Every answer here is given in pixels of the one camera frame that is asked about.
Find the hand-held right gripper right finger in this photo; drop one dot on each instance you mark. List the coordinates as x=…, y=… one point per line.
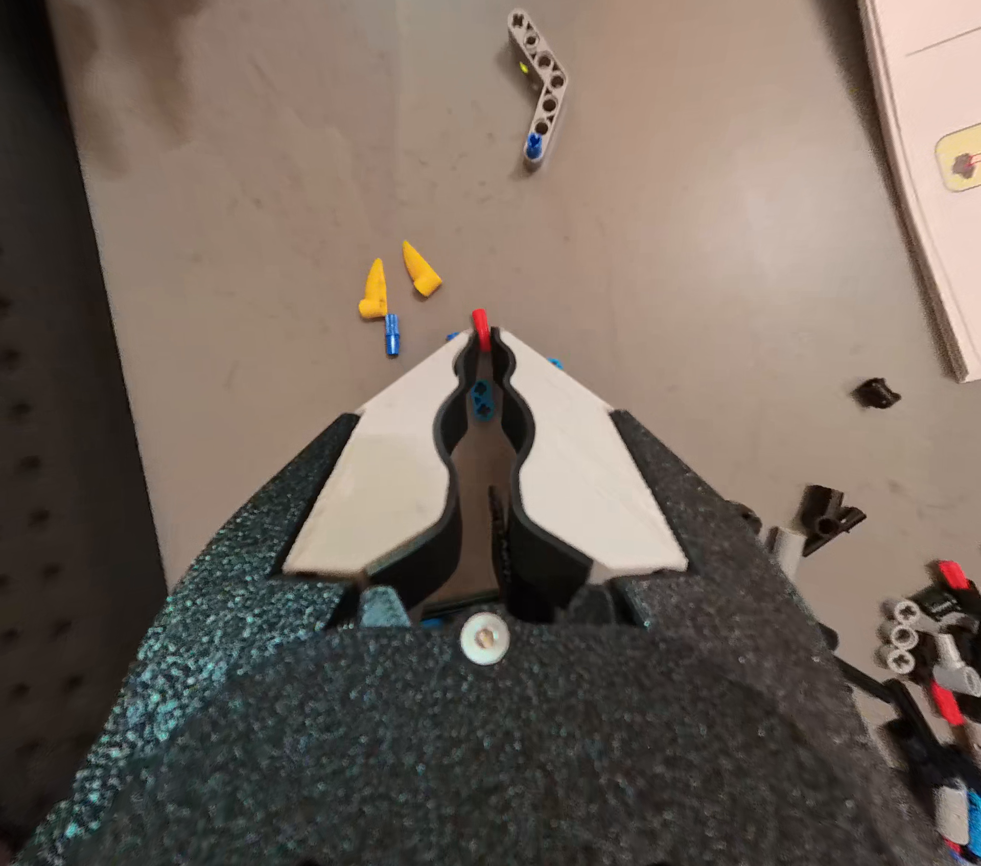
x=590, y=490

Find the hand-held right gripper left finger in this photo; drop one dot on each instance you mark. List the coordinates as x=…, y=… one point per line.
x=375, y=490

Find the short blue two-hole beam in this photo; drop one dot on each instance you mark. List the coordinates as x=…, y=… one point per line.
x=483, y=400

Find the small red pin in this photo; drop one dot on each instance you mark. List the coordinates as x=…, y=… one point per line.
x=480, y=328

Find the yellow cone piece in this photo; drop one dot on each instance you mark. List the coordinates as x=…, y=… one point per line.
x=420, y=268
x=374, y=291

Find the pile of small brick pieces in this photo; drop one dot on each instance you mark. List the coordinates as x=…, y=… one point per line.
x=824, y=513

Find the grey angled beam piece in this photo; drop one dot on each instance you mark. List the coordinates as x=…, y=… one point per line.
x=548, y=84

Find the grey desk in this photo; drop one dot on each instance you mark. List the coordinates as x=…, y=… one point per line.
x=690, y=268

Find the open instruction booklet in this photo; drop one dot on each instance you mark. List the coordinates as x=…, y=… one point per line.
x=935, y=76

